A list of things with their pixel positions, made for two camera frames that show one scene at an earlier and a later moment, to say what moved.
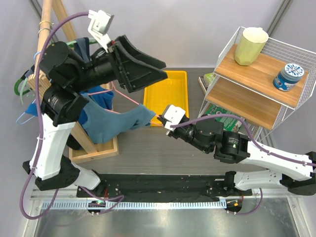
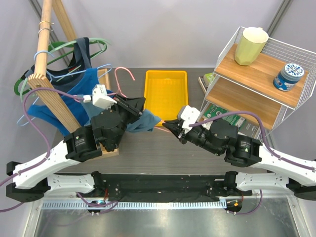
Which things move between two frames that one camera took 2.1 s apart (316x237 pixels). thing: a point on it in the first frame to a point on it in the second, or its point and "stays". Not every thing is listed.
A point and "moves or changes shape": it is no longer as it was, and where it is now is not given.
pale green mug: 250,45 stays
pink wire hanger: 113,89 moves or changes shape
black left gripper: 131,74 to 134,105
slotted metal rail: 99,205 stays
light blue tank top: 103,126 moves or changes shape
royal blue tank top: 102,95 to 72,94
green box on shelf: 206,81 stays
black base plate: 162,187 stays
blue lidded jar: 286,79 stays
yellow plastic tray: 173,90 stays
